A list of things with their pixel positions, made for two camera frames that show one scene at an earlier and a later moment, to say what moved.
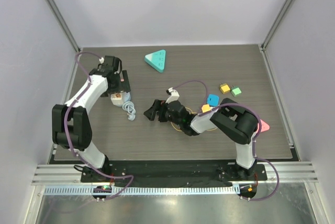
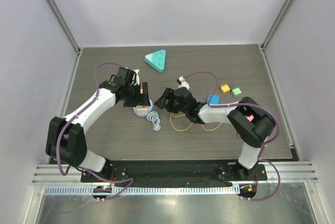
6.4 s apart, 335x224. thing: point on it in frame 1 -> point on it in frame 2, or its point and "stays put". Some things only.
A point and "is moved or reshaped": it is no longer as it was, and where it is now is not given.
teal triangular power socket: (156, 59) stays put
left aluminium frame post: (56, 10) stays put
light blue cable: (129, 106) -> (154, 116)
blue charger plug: (213, 100) stays put
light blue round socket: (126, 97) is moved or reshaped
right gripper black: (161, 111) -> (171, 100)
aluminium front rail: (290, 172) stays put
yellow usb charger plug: (224, 88) stays put
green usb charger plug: (236, 90) stays put
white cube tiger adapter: (117, 98) is moved or reshaped
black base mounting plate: (171, 172) stays put
